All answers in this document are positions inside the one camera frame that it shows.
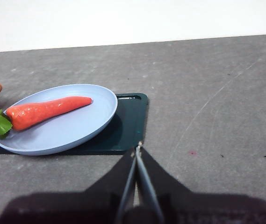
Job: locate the orange carrot with green leaves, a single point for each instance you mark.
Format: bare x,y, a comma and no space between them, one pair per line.
48,109

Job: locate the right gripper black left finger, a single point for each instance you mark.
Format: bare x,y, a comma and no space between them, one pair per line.
100,205

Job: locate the blue round plate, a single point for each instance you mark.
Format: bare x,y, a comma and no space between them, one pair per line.
65,130

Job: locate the black rectangular tray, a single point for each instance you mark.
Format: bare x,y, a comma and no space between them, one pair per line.
128,121

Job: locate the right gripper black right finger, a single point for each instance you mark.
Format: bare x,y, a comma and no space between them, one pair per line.
193,207

